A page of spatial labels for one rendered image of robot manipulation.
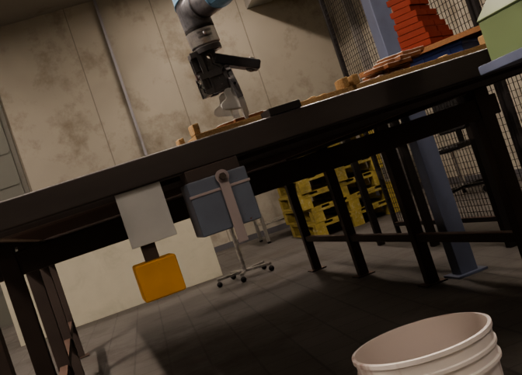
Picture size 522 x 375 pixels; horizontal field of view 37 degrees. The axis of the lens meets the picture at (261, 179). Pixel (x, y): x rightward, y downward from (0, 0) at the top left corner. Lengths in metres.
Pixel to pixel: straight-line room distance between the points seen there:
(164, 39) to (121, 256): 4.51
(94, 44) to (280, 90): 2.76
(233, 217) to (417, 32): 1.52
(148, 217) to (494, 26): 0.82
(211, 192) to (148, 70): 9.78
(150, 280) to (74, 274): 6.24
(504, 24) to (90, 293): 6.58
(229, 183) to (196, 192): 0.07
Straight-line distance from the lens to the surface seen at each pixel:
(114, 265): 7.86
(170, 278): 1.66
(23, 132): 11.40
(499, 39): 1.71
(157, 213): 1.68
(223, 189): 1.67
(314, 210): 8.17
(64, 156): 11.30
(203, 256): 7.88
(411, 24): 3.02
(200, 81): 1.92
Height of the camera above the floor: 0.79
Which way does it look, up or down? level
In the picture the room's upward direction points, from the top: 19 degrees counter-clockwise
